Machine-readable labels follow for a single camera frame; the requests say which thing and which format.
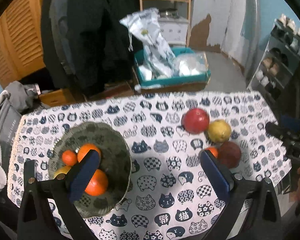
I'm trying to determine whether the small tangerine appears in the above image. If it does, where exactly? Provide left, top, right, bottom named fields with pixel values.
left=62, top=150, right=78, bottom=166
left=205, top=147, right=218, bottom=158

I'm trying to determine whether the large orange front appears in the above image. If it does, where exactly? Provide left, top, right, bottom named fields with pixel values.
left=85, top=169, right=108, bottom=196

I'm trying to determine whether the red apple front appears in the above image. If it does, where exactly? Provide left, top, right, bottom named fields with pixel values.
left=217, top=141, right=242, bottom=169

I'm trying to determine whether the red apple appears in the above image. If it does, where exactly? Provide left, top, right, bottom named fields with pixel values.
left=217, top=141, right=242, bottom=169
left=181, top=108, right=210, bottom=134

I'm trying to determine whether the red apple back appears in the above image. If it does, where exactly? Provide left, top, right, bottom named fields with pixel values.
left=181, top=108, right=210, bottom=134

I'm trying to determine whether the green glass plate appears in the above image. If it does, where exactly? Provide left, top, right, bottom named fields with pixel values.
left=48, top=121, right=132, bottom=218

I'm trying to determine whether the grey storage bag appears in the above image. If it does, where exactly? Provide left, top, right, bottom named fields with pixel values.
left=0, top=99, right=21, bottom=155

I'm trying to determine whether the cat pattern tablecloth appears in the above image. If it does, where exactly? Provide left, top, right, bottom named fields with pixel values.
left=7, top=92, right=292, bottom=239

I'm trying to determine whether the grey clothing pile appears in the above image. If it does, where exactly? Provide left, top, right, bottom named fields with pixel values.
left=0, top=81, right=40, bottom=191

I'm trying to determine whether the shoe rack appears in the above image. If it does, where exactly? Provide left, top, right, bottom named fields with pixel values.
left=248, top=14, right=300, bottom=104

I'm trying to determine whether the silver pipe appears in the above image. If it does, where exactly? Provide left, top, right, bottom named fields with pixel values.
left=243, top=0, right=260, bottom=81

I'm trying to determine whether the clear plastic bag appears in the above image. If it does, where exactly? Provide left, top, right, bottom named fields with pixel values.
left=172, top=52, right=209, bottom=76

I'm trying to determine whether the teal cardboard box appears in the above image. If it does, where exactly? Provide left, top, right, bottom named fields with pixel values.
left=134, top=47, right=211, bottom=88

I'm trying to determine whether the black hanging coat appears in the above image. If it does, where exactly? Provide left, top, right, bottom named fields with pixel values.
left=40, top=0, right=142, bottom=96

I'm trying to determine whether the wooden louvered wardrobe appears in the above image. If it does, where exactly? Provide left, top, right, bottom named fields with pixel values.
left=0, top=0, right=45, bottom=88

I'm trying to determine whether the white patterned drawer box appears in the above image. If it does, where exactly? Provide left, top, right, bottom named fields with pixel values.
left=158, top=17, right=189, bottom=46

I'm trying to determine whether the white rice bag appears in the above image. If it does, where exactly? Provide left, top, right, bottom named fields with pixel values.
left=120, top=8, right=177, bottom=78

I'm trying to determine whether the steel pot with lid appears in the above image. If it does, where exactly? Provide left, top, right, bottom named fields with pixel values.
left=159, top=8, right=179, bottom=18

